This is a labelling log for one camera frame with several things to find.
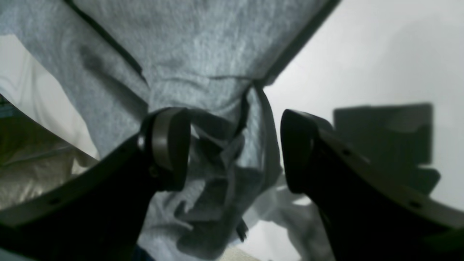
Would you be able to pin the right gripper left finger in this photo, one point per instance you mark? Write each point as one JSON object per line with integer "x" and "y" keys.
{"x": 98, "y": 216}

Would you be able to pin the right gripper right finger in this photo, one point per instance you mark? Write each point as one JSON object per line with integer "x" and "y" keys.
{"x": 367, "y": 217}

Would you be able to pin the grey t-shirt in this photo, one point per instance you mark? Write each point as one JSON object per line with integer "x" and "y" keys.
{"x": 118, "y": 60}

